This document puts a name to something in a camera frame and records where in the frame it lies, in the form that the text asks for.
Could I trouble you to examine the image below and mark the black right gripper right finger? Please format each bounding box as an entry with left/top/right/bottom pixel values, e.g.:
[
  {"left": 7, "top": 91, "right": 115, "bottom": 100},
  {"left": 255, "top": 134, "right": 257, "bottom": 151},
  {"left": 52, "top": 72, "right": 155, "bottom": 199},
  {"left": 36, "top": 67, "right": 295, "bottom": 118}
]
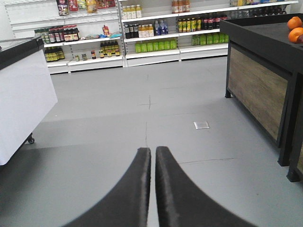
[{"left": 155, "top": 146, "right": 253, "bottom": 227}]

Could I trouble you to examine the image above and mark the orange fruit lower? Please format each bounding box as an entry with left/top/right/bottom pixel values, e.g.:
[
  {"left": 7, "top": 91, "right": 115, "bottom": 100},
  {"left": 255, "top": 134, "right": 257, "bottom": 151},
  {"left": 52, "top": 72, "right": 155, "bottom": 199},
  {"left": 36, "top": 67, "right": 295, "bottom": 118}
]
[{"left": 288, "top": 27, "right": 303, "bottom": 43}]

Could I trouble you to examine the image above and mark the white supermarket shelf unit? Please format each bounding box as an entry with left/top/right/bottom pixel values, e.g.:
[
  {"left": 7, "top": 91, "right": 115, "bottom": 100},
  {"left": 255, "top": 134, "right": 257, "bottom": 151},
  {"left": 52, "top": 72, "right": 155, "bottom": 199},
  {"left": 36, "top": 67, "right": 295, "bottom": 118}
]
[{"left": 0, "top": 0, "right": 299, "bottom": 74}]

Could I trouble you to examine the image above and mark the orange fruit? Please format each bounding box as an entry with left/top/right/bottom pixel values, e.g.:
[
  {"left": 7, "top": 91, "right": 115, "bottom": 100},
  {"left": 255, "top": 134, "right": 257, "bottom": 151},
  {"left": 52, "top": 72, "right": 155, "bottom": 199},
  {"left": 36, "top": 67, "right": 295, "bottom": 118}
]
[
  {"left": 288, "top": 27, "right": 303, "bottom": 43},
  {"left": 287, "top": 16, "right": 303, "bottom": 31}
]

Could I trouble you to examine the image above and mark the far steel floor socket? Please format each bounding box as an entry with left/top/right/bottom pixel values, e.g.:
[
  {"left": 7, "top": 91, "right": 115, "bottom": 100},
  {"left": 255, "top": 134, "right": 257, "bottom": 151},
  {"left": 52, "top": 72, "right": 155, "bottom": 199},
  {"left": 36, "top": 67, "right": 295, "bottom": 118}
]
[{"left": 194, "top": 121, "right": 210, "bottom": 130}]

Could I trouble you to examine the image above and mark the black wooden produce stand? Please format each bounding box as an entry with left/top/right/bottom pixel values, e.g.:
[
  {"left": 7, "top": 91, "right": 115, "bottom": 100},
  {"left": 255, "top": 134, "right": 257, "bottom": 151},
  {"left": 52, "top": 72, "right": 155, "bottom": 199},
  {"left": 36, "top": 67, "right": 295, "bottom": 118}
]
[{"left": 220, "top": 14, "right": 303, "bottom": 182}]

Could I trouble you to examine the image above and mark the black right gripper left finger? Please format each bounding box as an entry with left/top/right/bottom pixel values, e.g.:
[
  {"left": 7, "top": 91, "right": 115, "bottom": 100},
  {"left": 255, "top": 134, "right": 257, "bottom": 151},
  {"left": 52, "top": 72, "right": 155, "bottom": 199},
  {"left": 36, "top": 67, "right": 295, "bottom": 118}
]
[{"left": 65, "top": 148, "right": 151, "bottom": 227}]

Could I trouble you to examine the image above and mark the orange fruit upper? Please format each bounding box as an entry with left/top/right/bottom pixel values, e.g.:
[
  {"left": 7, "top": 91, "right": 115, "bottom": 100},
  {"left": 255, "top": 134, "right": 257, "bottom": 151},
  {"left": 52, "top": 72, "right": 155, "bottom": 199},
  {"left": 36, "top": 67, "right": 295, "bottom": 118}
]
[{"left": 287, "top": 16, "right": 303, "bottom": 31}]

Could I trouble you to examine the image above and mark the far white chest freezer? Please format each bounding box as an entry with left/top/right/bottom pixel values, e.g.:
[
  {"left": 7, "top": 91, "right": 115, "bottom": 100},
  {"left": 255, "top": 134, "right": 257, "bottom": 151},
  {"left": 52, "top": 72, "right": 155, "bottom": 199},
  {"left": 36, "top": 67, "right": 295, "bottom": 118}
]
[{"left": 0, "top": 36, "right": 58, "bottom": 166}]

